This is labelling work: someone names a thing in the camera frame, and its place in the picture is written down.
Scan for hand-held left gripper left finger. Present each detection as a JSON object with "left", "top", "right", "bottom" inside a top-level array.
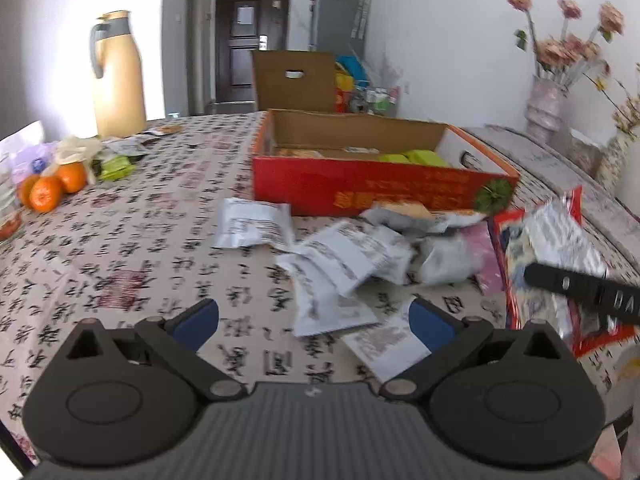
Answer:
[{"left": 65, "top": 298, "right": 248, "bottom": 402}]

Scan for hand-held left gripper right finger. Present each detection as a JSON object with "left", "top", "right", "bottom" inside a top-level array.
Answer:
[{"left": 380, "top": 296, "right": 576, "bottom": 402}]

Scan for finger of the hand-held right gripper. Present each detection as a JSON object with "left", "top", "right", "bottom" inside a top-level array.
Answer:
[{"left": 523, "top": 261, "right": 609, "bottom": 293}]

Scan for red foil snack packet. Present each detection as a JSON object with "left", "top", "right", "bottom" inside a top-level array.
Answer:
[{"left": 487, "top": 186, "right": 640, "bottom": 359}]

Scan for red cardboard box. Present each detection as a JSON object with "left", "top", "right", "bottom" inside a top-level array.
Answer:
[{"left": 251, "top": 108, "right": 521, "bottom": 218}]

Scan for pink snack packet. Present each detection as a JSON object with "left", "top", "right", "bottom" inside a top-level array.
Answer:
[{"left": 462, "top": 222, "right": 506, "bottom": 297}]

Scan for pile of white snack packets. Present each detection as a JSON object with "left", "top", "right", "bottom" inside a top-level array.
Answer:
[{"left": 212, "top": 197, "right": 488, "bottom": 384}]

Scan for lime green snack packet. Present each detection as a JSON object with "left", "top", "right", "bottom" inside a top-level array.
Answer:
[{"left": 405, "top": 149, "right": 449, "bottom": 169}]

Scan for pink textured vase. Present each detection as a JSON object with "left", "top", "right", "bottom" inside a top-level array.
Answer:
[{"left": 524, "top": 75, "right": 569, "bottom": 144}]

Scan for small green packet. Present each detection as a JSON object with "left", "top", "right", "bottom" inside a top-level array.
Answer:
[{"left": 97, "top": 154, "right": 134, "bottom": 181}]

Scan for yellow flower branches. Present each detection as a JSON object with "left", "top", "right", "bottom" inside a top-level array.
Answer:
[{"left": 584, "top": 62, "right": 640, "bottom": 142}]

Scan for small white packet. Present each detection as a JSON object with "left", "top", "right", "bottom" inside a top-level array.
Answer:
[{"left": 102, "top": 137, "right": 151, "bottom": 159}]

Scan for orange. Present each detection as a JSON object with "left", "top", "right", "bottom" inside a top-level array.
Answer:
[
  {"left": 55, "top": 160, "right": 89, "bottom": 194},
  {"left": 17, "top": 174, "right": 40, "bottom": 207},
  {"left": 30, "top": 175, "right": 64, "bottom": 212}
]

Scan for cream crumpled wrapper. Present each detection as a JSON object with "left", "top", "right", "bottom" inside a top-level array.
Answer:
[{"left": 52, "top": 135, "right": 104, "bottom": 167}]

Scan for glass tumbler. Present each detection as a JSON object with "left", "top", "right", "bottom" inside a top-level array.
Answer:
[{"left": 0, "top": 152, "right": 24, "bottom": 242}]

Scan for dried pink roses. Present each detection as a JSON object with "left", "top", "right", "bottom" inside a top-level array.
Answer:
[{"left": 505, "top": 0, "right": 626, "bottom": 82}]

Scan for white plastic bag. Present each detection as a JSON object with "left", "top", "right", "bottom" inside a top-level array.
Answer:
[{"left": 0, "top": 120, "right": 59, "bottom": 186}]

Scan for yellow thermos jug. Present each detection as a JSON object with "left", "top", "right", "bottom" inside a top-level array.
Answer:
[{"left": 89, "top": 9, "right": 149, "bottom": 139}]

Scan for white plastic bundle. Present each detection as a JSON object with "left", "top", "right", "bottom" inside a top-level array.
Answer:
[{"left": 350, "top": 50, "right": 402, "bottom": 92}]

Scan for dark brown door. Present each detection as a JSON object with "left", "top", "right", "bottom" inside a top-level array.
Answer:
[{"left": 215, "top": 0, "right": 291, "bottom": 103}]

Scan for blue plastic item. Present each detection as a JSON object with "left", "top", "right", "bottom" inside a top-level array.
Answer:
[{"left": 335, "top": 54, "right": 369, "bottom": 84}]

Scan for white umbrella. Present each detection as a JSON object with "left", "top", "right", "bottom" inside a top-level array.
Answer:
[{"left": 350, "top": 0, "right": 372, "bottom": 42}]

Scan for grey refrigerator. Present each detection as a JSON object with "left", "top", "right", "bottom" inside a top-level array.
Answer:
[{"left": 309, "top": 0, "right": 374, "bottom": 62}]

